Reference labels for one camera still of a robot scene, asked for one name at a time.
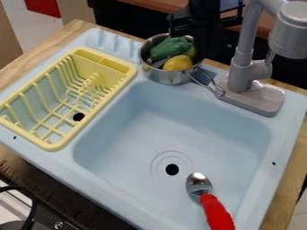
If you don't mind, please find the yellow toy lemon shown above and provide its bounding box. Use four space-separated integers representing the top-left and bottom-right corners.
162 54 195 72

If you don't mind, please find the yellow dish rack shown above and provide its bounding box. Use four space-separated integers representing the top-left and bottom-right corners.
0 46 139 152

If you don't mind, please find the red handled silver spoon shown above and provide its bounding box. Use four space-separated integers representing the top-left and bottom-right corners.
184 172 238 230

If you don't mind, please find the silver pot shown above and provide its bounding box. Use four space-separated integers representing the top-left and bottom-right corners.
137 32 227 98

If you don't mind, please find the green toy pepper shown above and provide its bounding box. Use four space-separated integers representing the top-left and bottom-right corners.
148 35 194 61

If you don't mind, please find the light blue toy sink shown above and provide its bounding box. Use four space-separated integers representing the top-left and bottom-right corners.
0 27 307 230

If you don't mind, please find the grey tap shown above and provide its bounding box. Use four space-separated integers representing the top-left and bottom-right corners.
216 0 307 118

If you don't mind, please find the black cable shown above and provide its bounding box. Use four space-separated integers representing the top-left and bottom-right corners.
0 185 39 230

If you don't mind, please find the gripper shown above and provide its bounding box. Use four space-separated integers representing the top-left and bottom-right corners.
166 8 198 39

